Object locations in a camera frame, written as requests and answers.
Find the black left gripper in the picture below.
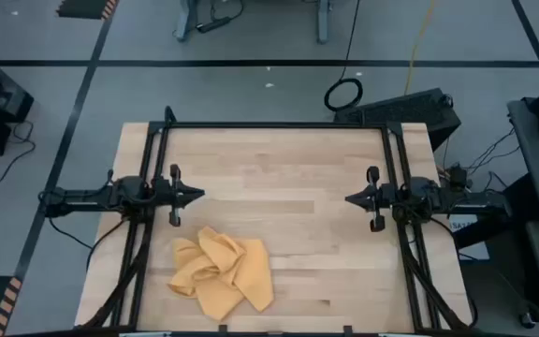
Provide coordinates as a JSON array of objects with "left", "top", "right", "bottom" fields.
[{"left": 152, "top": 163, "right": 205, "bottom": 228}]

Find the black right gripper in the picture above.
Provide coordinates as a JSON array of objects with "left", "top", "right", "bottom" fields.
[{"left": 344, "top": 166, "right": 398, "bottom": 233}]

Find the yellow waffle weave towel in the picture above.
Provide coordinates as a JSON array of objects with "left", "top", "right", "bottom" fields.
[{"left": 167, "top": 226, "right": 275, "bottom": 322}]

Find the black computer tower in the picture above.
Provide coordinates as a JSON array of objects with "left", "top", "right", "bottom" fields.
[{"left": 333, "top": 87, "right": 462, "bottom": 152}]

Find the white printed paper label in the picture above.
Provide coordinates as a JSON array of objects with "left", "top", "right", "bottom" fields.
[{"left": 446, "top": 213, "right": 491, "bottom": 262}]

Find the black desk underframe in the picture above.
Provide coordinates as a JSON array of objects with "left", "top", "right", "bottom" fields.
[{"left": 454, "top": 172, "right": 539, "bottom": 254}]

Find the grey desk leg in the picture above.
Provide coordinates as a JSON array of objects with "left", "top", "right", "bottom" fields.
[
  {"left": 315, "top": 0, "right": 332, "bottom": 45},
  {"left": 174, "top": 0, "right": 199, "bottom": 42}
]

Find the black power strip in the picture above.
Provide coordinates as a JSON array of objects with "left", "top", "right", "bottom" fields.
[{"left": 196, "top": 16, "right": 232, "bottom": 34}]

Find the black caster wheel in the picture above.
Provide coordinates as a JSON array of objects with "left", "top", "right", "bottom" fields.
[{"left": 517, "top": 311, "right": 537, "bottom": 330}]

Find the black metal table frame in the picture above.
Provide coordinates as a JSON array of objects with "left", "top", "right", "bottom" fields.
[{"left": 75, "top": 105, "right": 474, "bottom": 336}]

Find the black cable with coil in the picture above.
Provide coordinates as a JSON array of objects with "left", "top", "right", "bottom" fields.
[{"left": 323, "top": 0, "right": 364, "bottom": 112}]

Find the yellow cable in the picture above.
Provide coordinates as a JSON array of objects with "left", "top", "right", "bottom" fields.
[{"left": 403, "top": 0, "right": 437, "bottom": 96}]

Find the black floor cable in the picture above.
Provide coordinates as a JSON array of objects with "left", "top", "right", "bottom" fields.
[{"left": 0, "top": 120, "right": 36, "bottom": 184}]

